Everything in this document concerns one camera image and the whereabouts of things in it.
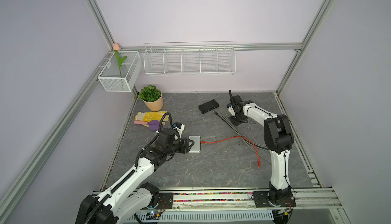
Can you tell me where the white network switch box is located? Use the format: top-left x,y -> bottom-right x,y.
189,135 -> 201,154

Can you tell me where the red ethernet cable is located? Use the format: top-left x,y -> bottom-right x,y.
201,136 -> 262,169

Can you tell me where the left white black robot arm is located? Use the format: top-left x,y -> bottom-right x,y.
75,123 -> 194,224

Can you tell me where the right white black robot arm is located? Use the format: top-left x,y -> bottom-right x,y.
227,93 -> 294,206

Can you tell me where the purple pink trowel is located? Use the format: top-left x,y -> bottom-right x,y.
133,120 -> 160,131

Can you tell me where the yellow work glove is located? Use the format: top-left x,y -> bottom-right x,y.
134,110 -> 166,127

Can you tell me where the green plant in pot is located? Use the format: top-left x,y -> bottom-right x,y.
139,85 -> 164,112

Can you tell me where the pink artificial tulip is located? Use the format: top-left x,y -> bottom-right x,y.
113,43 -> 127,77

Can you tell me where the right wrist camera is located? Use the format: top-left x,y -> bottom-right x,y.
227,103 -> 236,117

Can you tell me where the grey cable bundle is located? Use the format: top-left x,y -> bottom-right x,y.
214,111 -> 272,165

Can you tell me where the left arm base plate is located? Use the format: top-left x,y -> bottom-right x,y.
144,192 -> 174,210

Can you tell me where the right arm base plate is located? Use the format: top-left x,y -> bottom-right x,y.
251,190 -> 296,208

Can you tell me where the long white wire basket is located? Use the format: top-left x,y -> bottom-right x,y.
144,42 -> 236,75

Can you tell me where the small white wire basket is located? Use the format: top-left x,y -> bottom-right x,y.
98,51 -> 142,92

